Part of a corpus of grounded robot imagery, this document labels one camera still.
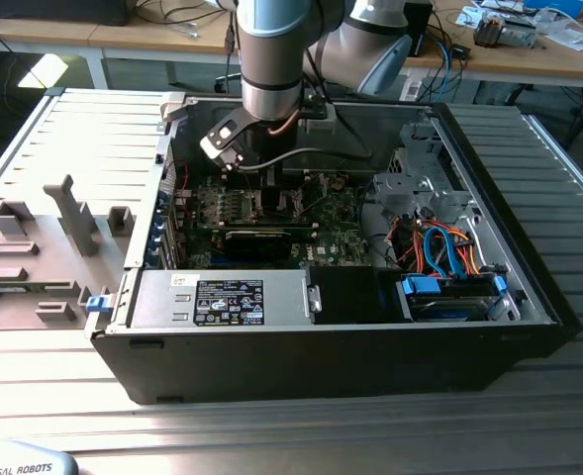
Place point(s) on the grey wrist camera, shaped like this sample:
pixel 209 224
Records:
pixel 222 141

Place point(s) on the black plastic shroud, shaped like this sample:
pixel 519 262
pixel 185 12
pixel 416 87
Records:
pixel 350 297

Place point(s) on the black upright box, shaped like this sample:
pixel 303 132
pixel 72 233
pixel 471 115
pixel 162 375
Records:
pixel 419 25

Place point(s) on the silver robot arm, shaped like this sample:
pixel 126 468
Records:
pixel 271 49

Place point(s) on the black grey PC case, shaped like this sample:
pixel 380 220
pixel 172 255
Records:
pixel 296 366

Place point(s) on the printed paper sheet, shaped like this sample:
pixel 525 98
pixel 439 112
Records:
pixel 469 15

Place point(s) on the grey power supply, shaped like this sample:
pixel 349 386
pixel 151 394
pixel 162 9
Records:
pixel 162 297

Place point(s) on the blue cardboard box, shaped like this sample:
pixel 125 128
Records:
pixel 558 6

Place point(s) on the blue plastic latch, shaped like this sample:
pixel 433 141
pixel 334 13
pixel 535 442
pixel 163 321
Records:
pixel 98 304

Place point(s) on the grey parts rack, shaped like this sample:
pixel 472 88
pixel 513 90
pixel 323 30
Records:
pixel 48 297

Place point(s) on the CPU cooler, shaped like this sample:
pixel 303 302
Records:
pixel 489 32

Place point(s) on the grey teach pendant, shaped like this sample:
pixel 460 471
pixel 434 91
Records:
pixel 19 457

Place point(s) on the grey metal disk bay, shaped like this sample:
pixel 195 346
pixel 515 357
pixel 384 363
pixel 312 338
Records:
pixel 400 190

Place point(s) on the white plastic packets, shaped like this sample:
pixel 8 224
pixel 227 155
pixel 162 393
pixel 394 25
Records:
pixel 568 37

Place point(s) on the hard disk in blue carrier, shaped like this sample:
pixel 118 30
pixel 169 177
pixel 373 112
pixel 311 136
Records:
pixel 444 311

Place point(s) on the black flat device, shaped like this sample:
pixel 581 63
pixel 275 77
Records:
pixel 53 12

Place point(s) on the metal locking lever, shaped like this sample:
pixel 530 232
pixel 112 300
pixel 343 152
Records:
pixel 245 174

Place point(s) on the wooden desk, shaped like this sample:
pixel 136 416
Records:
pixel 123 37
pixel 518 59

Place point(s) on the black graphics card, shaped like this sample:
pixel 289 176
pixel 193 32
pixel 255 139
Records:
pixel 256 246

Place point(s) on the green motherboard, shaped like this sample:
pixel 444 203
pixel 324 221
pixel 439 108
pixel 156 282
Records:
pixel 340 237

